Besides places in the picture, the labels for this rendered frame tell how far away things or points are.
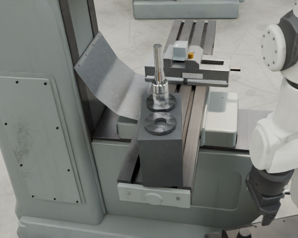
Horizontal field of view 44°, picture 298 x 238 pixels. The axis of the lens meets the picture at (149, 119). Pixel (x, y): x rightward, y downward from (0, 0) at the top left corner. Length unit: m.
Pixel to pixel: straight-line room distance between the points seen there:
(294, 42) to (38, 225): 1.70
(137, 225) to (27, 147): 0.67
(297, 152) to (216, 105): 0.83
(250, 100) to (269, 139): 2.31
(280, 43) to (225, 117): 0.94
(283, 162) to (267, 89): 2.41
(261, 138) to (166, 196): 0.46
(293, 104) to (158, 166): 0.49
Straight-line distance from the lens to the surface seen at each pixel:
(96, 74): 1.51
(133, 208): 1.90
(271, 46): 0.64
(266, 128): 0.76
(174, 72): 1.53
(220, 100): 1.63
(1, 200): 2.53
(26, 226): 2.10
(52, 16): 1.33
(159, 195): 1.13
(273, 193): 0.91
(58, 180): 1.78
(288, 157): 0.81
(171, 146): 0.99
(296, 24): 0.60
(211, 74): 1.51
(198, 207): 1.81
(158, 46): 1.00
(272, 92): 3.18
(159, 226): 1.91
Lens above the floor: 1.75
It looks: 38 degrees down
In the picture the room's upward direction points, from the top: 5 degrees counter-clockwise
